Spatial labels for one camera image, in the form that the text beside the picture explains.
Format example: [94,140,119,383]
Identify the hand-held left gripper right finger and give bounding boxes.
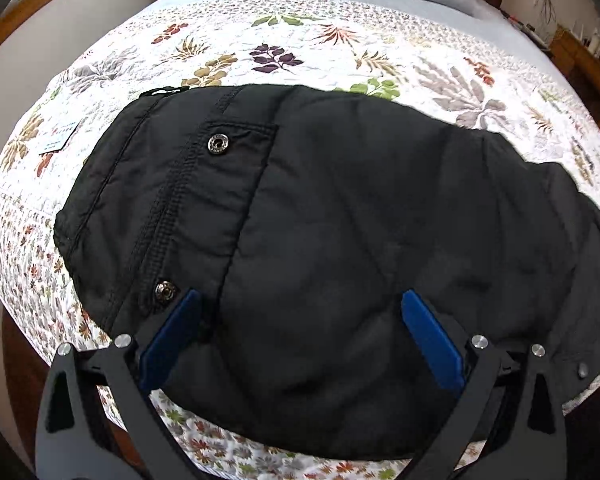
[400,289,567,480]

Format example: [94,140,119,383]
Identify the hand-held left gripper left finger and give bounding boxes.
[34,287,206,480]

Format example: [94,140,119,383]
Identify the black pants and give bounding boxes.
[52,82,600,461]

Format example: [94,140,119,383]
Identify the small pale quilt tag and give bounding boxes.
[38,118,84,155]

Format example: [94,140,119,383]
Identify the floral quilted bedspread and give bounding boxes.
[0,0,600,480]

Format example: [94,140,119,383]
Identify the light wooden cabinet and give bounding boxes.
[549,24,600,128]

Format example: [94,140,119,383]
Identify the hanging wall cables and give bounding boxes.
[536,0,564,22]

